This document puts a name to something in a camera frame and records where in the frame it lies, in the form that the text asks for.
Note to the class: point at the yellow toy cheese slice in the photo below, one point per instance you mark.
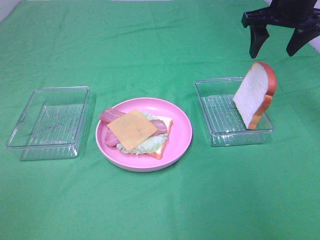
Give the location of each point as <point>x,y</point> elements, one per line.
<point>131,129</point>

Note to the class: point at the clear plastic box right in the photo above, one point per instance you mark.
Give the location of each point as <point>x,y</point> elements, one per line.
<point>222,123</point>

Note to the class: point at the toy bacon strip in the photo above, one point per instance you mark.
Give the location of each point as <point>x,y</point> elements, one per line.
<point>163,127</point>
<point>110,114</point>

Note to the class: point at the pink plate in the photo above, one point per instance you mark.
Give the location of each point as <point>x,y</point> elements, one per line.
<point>179,138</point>

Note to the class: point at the clear plastic box left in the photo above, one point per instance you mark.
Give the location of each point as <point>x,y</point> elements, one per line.
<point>52,124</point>

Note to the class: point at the toy bread slice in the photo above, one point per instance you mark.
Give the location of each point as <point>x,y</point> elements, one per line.
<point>158,154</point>
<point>255,94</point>

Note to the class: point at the toy lettuce leaf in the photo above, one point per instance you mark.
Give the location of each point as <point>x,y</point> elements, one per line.
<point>150,145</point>

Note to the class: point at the green tablecloth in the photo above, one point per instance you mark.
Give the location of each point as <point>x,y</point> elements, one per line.
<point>130,49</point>

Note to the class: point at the clear plastic box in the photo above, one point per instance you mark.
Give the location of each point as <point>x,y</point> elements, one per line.
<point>52,124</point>
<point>222,123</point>

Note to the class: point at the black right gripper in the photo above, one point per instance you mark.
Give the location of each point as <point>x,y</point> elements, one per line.
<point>298,14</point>

